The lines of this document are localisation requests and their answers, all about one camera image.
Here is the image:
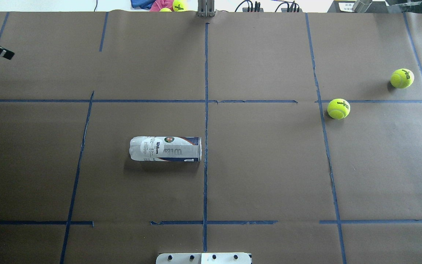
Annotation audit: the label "clear tennis ball can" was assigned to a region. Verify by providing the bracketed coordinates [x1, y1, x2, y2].
[129, 136, 201, 162]

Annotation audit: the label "yellow tennis ball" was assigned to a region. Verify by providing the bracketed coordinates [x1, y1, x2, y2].
[390, 68, 415, 89]
[172, 0, 189, 12]
[327, 98, 351, 120]

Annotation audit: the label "yellow tennis ball on cloth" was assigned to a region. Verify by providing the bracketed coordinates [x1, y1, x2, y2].
[172, 0, 189, 12]

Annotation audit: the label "blue cloth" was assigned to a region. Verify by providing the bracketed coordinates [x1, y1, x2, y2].
[130, 0, 155, 10]

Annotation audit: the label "pink cloth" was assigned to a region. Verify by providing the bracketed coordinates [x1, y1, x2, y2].
[149, 0, 173, 12]

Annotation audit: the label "silver metal cup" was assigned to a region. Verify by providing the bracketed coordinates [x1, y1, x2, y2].
[353, 0, 373, 14]

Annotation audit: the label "aluminium frame post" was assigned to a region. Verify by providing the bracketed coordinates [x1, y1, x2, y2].
[197, 0, 216, 17]

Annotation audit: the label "black cable plug left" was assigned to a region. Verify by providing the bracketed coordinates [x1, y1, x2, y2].
[234, 0, 263, 13]

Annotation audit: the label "black cable plug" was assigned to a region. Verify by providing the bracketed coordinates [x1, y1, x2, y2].
[234, 0, 263, 13]
[274, 0, 303, 13]

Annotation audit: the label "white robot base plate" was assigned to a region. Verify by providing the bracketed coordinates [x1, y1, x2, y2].
[155, 252, 253, 264]

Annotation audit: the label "black cable plug right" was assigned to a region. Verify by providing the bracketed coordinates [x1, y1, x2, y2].
[274, 0, 303, 13]

